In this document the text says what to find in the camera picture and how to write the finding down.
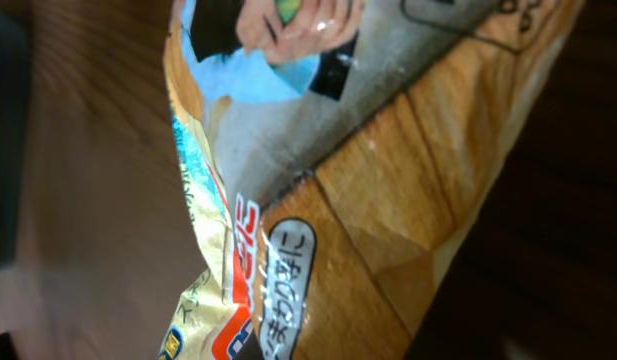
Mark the cream blue snack bag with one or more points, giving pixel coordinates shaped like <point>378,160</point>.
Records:
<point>334,155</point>

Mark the grey plastic mesh basket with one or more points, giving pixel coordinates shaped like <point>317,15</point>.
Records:
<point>15,71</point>

